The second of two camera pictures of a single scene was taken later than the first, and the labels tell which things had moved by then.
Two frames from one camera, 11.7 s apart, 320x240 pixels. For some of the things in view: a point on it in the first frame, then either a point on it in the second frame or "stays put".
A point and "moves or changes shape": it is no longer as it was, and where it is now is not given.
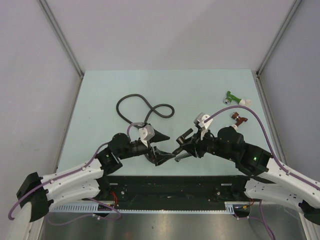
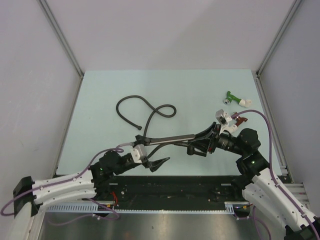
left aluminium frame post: (62, 37) stays put
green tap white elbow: (230, 97) stays put
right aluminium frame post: (293, 7) stays put
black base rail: (213, 189) stays put
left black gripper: (159, 156) -> (152, 165)
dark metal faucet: (180, 154) moves or changes shape
